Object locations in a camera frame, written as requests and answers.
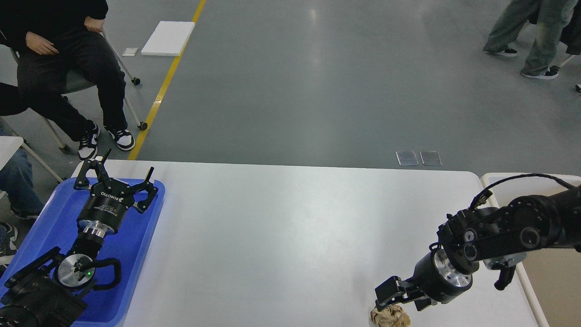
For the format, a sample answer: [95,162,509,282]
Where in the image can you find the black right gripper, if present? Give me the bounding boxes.
[375,248,473,311]

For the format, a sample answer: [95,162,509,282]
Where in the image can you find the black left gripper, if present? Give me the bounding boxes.
[74,148,159,235]

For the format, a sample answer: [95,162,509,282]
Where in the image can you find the brown paper ball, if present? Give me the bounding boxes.
[370,305,411,327]

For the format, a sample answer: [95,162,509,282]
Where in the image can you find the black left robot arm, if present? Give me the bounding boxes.
[1,158,165,327]

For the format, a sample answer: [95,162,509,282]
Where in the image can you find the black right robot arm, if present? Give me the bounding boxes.
[375,177,581,311]

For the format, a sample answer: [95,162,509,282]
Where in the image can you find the blue plastic tray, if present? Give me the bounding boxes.
[1,178,165,327]

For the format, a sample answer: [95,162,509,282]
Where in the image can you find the person in blue jeans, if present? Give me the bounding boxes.
[0,82,45,268]

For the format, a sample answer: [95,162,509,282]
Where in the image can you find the grey rolling chair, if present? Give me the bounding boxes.
[16,27,135,159]

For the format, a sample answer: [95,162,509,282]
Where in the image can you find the seated person in black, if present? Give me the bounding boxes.
[1,0,135,160]

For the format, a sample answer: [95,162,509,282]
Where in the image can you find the small white floor card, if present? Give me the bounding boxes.
[122,48,139,56]

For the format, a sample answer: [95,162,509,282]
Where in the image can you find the left clear floor plate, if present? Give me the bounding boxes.
[395,150,419,166]

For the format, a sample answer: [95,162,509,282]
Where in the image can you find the clear floor plate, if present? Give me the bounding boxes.
[395,150,419,166]
[419,150,443,166]

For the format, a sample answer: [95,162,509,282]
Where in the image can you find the right clear floor plate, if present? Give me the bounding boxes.
[419,150,443,166]

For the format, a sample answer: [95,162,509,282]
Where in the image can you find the beige plastic bin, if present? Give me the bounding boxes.
[489,177,580,327]

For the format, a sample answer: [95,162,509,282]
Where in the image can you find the white foam board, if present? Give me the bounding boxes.
[141,21,195,57]

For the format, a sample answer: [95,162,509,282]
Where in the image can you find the standing person grey jeans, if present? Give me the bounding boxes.
[483,0,581,80]

